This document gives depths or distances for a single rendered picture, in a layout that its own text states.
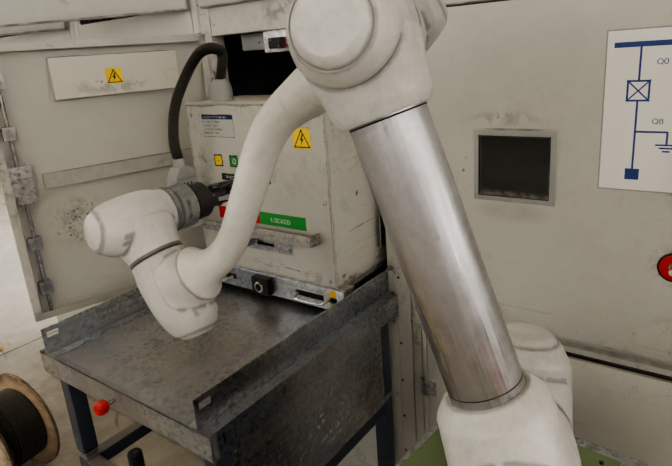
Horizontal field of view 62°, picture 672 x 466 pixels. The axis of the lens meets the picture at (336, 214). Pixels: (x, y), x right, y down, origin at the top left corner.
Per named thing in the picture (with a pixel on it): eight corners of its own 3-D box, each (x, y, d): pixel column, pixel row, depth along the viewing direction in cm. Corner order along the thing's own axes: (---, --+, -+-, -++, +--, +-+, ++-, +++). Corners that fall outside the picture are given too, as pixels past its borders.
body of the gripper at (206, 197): (177, 219, 115) (211, 207, 122) (204, 223, 110) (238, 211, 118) (171, 184, 113) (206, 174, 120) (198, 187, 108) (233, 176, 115)
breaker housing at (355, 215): (339, 294, 141) (324, 100, 127) (207, 263, 169) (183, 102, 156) (430, 234, 179) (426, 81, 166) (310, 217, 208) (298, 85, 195)
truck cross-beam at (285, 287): (344, 314, 140) (343, 292, 138) (201, 276, 171) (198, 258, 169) (355, 306, 144) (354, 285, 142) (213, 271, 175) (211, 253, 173)
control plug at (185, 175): (184, 232, 153) (175, 169, 148) (173, 229, 156) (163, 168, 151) (206, 223, 159) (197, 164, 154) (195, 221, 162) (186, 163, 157)
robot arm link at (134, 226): (139, 200, 111) (171, 257, 110) (65, 222, 100) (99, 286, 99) (163, 175, 104) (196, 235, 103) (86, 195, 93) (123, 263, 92)
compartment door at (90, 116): (31, 314, 159) (-36, 46, 138) (228, 254, 196) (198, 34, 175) (36, 322, 154) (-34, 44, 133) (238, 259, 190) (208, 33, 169)
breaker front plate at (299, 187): (335, 295, 140) (319, 104, 127) (206, 264, 168) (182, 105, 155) (338, 293, 141) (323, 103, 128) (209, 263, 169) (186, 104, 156)
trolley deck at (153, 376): (214, 464, 102) (209, 436, 101) (45, 371, 138) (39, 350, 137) (398, 314, 154) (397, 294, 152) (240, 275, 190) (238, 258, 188)
